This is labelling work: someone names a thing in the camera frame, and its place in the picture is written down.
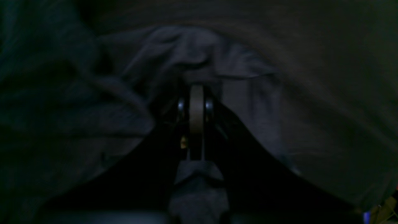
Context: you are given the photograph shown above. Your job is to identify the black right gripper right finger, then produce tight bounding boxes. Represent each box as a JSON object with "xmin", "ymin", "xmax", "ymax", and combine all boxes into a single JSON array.
[{"xmin": 190, "ymin": 85, "xmax": 363, "ymax": 224}]

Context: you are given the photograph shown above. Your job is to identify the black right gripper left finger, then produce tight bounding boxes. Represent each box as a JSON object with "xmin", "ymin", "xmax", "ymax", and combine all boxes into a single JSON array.
[{"xmin": 41, "ymin": 87, "xmax": 189, "ymax": 224}]

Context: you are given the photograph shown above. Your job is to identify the dark grey T-shirt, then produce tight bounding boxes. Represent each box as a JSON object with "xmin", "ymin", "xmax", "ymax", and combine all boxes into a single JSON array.
[{"xmin": 1, "ymin": 0, "xmax": 260, "ymax": 224}]

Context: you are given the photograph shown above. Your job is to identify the black table cloth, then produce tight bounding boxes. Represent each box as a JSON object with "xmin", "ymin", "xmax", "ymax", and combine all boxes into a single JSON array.
[{"xmin": 76, "ymin": 0, "xmax": 397, "ymax": 210}]

